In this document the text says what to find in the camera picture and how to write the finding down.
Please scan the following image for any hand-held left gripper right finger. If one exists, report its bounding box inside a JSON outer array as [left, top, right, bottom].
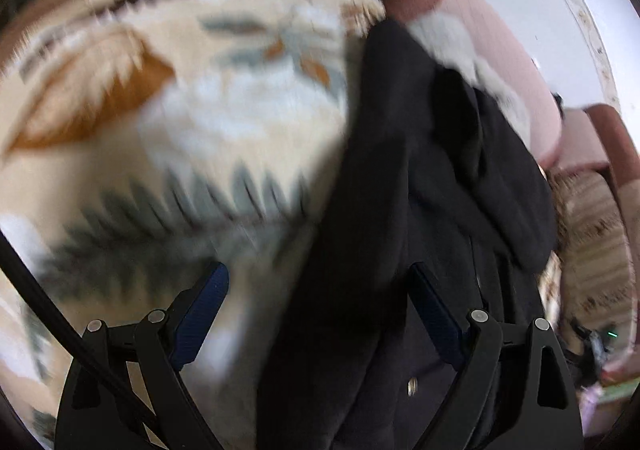
[[409, 262, 586, 450]]

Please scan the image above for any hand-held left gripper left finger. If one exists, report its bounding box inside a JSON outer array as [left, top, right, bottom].
[[54, 262, 230, 450]]

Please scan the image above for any black coat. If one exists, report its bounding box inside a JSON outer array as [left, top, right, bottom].
[[256, 19, 558, 450]]

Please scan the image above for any beige patterned cushion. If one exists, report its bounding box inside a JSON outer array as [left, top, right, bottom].
[[537, 170, 638, 386]]

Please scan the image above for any leaf-patterned beige blanket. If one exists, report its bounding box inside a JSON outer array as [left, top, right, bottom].
[[0, 0, 388, 450]]

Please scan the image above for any pink sofa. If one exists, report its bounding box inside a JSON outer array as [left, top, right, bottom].
[[382, 0, 640, 211]]

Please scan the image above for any white fluffy cloth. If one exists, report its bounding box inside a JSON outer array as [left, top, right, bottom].
[[407, 12, 532, 143]]

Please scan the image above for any black cable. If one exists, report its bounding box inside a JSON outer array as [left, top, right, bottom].
[[0, 232, 163, 436]]

